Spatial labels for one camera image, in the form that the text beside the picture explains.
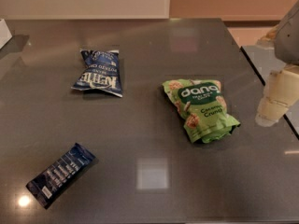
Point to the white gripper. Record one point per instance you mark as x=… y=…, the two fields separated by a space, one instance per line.
x=288 y=39

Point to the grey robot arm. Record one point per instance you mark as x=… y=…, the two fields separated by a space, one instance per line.
x=285 y=37

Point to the green rice chip bag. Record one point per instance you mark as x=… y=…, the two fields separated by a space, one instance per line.
x=202 y=106

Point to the blue Kettle chip bag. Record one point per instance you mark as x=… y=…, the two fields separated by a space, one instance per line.
x=102 y=72

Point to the dark blue snack packet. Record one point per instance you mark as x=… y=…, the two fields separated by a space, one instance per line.
x=50 y=183

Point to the white box at left edge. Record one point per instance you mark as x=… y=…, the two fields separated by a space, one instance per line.
x=5 y=34

